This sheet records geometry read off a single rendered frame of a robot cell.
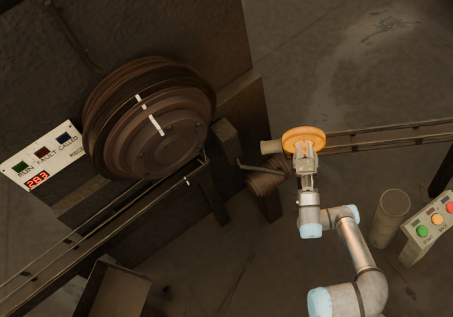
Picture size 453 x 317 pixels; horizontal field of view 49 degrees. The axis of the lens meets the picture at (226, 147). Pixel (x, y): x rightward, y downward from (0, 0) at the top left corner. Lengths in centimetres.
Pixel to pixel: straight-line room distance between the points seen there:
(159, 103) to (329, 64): 174
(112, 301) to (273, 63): 174
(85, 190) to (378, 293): 110
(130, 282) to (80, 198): 39
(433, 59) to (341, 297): 196
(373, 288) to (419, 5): 222
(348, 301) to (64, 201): 108
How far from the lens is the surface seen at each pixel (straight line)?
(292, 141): 181
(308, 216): 173
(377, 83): 305
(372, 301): 155
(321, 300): 153
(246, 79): 202
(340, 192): 272
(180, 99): 157
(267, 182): 218
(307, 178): 175
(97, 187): 195
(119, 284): 210
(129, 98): 149
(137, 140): 155
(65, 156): 177
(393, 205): 216
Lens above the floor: 253
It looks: 62 degrees down
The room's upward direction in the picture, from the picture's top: 19 degrees counter-clockwise
